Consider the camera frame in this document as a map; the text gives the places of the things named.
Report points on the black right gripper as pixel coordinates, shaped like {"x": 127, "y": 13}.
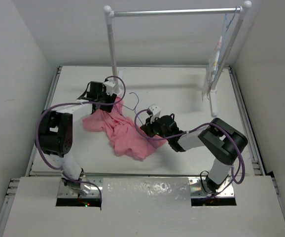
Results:
{"x": 148, "y": 126}

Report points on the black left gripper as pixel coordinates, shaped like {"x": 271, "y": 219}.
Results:
{"x": 109, "y": 98}

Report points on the pink t shirt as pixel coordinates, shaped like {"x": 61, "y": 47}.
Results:
{"x": 120, "y": 131}

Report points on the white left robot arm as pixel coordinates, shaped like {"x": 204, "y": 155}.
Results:
{"x": 54, "y": 133}

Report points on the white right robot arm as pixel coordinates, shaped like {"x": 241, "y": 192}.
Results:
{"x": 223, "y": 141}

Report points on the white patterned hanging garment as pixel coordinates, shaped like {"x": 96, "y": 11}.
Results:
{"x": 211, "y": 69}

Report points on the white clothes rack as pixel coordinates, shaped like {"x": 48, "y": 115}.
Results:
{"x": 109, "y": 15}

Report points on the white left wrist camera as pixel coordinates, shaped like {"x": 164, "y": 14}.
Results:
{"x": 109, "y": 86}

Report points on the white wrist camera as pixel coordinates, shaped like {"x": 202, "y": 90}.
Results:
{"x": 153, "y": 112}
{"x": 109, "y": 86}

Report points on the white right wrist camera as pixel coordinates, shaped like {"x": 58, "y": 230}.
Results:
{"x": 153, "y": 112}

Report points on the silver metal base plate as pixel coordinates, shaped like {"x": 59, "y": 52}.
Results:
{"x": 86, "y": 192}

